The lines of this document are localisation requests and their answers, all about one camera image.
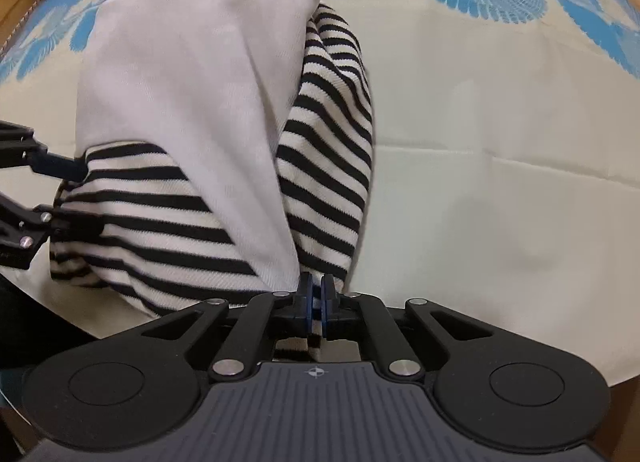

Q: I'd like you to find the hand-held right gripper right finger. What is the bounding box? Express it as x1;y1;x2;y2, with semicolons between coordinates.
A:
319;273;506;383

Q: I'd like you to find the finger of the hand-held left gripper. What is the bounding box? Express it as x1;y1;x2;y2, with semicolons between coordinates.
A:
0;201;104;271
0;121;89;184

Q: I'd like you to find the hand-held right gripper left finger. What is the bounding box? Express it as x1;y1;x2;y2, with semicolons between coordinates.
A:
132;272;315;383

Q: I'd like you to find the black and white striped garment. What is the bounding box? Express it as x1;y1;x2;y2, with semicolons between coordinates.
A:
47;0;377;364

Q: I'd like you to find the blue and cream printed blanket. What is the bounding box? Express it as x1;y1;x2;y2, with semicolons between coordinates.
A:
0;0;640;389

